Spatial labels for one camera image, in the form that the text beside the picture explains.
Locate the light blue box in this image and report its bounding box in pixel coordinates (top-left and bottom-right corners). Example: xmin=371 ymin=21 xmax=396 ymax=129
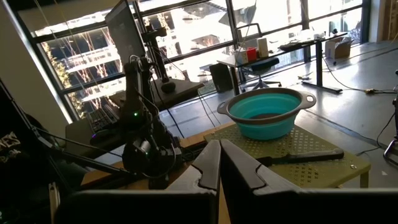
xmin=234 ymin=49 xmax=249 ymax=65

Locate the black computer tower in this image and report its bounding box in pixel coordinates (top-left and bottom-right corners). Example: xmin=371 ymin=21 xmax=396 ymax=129
xmin=208 ymin=62 xmax=234 ymax=93

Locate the dark blue office chair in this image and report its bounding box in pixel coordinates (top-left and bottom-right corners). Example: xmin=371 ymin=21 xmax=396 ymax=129
xmin=241 ymin=57 xmax=283 ymax=93

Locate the black computer monitor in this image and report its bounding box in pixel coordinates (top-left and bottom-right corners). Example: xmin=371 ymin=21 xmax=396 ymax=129
xmin=104 ymin=0 xmax=147 ymax=68

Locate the red box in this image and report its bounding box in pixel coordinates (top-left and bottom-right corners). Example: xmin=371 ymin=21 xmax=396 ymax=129
xmin=246 ymin=46 xmax=258 ymax=62

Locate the black-handled kitchen knife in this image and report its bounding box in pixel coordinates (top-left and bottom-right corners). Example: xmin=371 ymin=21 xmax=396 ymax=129
xmin=256 ymin=147 xmax=345 ymax=167

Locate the black computer mouse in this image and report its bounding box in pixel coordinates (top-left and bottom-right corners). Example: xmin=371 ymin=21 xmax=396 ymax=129
xmin=160 ymin=81 xmax=177 ymax=95

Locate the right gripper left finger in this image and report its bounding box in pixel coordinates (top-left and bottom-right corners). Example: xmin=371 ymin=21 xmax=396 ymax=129
xmin=55 ymin=139 xmax=222 ymax=224

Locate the black keyboard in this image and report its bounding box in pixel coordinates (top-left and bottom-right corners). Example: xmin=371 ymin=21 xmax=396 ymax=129
xmin=86 ymin=104 xmax=121 ymax=134

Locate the grey desk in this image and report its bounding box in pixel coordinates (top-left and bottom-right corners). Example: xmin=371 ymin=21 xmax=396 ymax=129
xmin=108 ymin=77 xmax=205 ymax=113

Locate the black mouse with light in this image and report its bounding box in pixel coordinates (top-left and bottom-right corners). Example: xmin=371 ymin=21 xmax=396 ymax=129
xmin=89 ymin=129 xmax=116 ymax=146

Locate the silver metal bracket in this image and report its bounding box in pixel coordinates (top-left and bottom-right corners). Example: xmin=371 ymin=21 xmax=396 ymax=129
xmin=48 ymin=182 xmax=60 ymax=224

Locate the green perforated metal riser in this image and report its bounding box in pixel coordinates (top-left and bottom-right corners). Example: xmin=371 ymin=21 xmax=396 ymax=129
xmin=203 ymin=123 xmax=373 ymax=189

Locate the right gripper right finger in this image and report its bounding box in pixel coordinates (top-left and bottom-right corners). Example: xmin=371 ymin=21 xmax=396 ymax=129
xmin=221 ymin=139 xmax=398 ymax=224

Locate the cardboard box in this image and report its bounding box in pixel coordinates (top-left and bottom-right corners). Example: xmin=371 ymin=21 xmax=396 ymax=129
xmin=324 ymin=36 xmax=354 ymax=60

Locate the black monitor stand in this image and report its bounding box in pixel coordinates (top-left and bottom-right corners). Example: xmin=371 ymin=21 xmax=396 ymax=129
xmin=141 ymin=24 xmax=171 ymax=85

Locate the black window frame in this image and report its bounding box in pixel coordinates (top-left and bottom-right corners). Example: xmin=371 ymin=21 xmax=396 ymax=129
xmin=6 ymin=0 xmax=373 ymax=122

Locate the blue collapsible colander grey rim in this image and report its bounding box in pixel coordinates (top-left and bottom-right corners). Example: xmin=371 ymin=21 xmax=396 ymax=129
xmin=216 ymin=87 xmax=317 ymax=141

